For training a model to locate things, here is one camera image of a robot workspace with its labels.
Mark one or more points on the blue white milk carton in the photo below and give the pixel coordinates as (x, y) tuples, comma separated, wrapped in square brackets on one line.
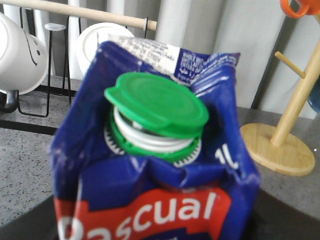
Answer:
[(151, 148)]

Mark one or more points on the white ribbed mug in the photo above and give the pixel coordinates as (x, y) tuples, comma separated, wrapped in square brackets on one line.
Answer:
[(92, 37)]

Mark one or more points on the wooden mug tree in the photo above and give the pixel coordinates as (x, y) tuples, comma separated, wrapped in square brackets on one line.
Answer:
[(287, 140)]

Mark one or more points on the grey white curtain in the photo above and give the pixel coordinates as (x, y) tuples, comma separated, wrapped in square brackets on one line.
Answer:
[(257, 29)]

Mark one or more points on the white smiley face mug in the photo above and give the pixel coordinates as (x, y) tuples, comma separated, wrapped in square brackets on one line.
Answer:
[(24, 63)]

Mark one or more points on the blue mug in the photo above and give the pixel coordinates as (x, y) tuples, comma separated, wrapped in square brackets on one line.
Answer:
[(314, 97)]

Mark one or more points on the orange mug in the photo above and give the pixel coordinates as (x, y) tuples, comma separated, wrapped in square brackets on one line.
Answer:
[(303, 8)]

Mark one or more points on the black wire mug rack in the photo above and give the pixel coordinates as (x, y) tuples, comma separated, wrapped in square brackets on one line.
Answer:
[(62, 62)]

